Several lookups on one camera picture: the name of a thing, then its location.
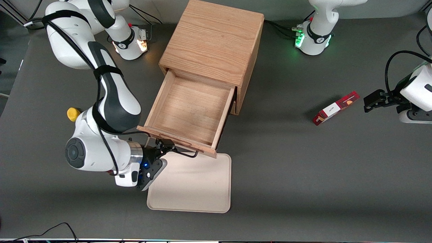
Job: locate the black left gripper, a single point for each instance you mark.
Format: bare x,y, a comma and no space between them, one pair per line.
392,100

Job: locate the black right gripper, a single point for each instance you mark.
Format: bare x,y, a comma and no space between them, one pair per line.
149,155

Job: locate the wooden drawer with shallow tray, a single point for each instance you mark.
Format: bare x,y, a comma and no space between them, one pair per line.
190,108

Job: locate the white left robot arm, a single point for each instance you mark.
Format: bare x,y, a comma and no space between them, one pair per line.
317,33

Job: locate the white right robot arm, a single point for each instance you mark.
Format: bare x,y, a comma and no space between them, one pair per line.
118,101

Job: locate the wooden drawer cabinet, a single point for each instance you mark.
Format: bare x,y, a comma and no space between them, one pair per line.
212,37

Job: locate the red and white carton box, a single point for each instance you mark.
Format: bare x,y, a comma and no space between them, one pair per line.
334,108

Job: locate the beige rectangular tray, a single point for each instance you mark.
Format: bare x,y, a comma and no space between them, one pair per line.
195,185

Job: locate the yellow lemon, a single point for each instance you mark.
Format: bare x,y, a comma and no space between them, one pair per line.
72,114

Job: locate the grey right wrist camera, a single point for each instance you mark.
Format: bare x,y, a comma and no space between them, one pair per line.
152,175

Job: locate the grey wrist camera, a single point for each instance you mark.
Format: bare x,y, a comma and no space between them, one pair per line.
416,116
152,175

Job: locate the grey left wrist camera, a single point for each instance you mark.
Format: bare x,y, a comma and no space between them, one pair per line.
416,116

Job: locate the dark metal frame bar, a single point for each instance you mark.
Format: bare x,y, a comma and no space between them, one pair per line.
13,11

